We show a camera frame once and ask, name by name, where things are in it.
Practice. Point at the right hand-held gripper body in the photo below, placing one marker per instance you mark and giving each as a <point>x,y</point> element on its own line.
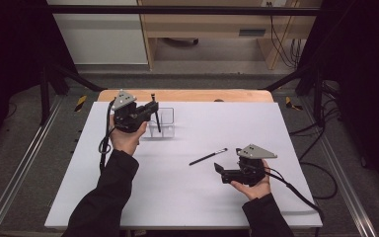
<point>246,171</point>

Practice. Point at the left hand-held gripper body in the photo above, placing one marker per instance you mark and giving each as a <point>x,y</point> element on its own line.
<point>128,117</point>

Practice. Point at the clear plastic organizer box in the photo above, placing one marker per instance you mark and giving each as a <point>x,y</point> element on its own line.
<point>167,128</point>

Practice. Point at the person's right hand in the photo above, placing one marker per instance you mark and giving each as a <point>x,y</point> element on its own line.
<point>258,189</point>

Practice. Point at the person's left hand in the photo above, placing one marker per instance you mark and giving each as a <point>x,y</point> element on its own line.
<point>126,141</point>

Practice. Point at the wooden table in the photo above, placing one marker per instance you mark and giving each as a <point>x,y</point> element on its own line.
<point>184,95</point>

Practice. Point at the white table cover board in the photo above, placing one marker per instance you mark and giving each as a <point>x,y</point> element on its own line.
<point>194,197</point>

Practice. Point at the yellow black floor tape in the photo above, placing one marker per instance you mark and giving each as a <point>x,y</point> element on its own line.
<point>289,102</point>
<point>81,103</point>

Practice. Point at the white cabinet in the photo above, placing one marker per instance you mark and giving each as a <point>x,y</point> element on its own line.
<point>102,36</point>

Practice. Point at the black metal stand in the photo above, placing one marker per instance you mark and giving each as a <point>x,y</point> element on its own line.
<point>317,95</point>
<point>45,98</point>

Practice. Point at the wooden desk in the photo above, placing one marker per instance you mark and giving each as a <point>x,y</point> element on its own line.
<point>210,24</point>

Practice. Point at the dark curtain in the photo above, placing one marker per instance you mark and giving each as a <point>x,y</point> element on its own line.
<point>365,65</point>
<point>10,49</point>

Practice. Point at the black frame crossbar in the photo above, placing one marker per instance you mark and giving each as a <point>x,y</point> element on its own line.
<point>177,10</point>

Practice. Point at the aluminium floor rail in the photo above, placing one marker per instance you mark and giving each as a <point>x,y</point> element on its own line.
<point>19,184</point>
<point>345,184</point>

